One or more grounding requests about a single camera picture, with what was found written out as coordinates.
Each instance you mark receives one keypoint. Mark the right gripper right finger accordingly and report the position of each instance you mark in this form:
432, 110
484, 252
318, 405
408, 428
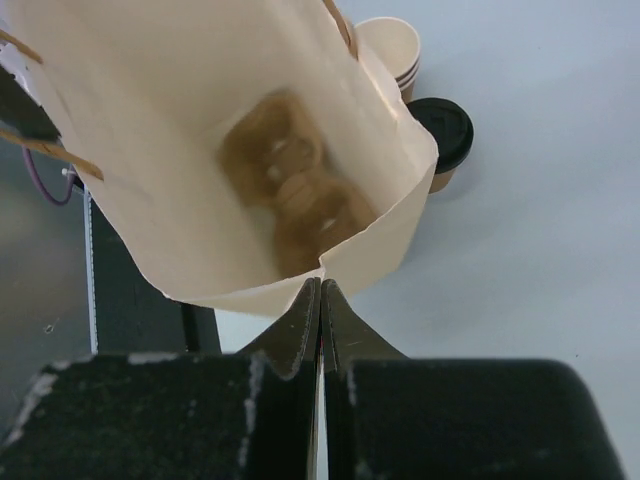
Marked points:
345, 337

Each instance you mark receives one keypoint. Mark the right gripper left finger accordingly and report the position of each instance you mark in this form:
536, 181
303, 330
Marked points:
281, 409

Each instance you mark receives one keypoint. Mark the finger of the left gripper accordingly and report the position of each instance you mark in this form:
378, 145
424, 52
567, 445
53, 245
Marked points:
20, 112

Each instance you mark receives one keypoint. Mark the brown paper coffee cup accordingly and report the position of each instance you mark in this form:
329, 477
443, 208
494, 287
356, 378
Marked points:
441, 180

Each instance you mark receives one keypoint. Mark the brown pulp cup carrier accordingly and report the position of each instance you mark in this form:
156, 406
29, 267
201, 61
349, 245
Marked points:
275, 157

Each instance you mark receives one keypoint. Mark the brown paper takeout bag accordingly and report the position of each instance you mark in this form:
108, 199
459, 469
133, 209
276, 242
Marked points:
144, 92

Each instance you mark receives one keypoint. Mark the black plastic cup lid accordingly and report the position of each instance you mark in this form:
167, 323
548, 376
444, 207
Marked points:
451, 127

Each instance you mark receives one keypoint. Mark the stack of brown paper cups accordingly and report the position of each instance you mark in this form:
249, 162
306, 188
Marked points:
397, 45

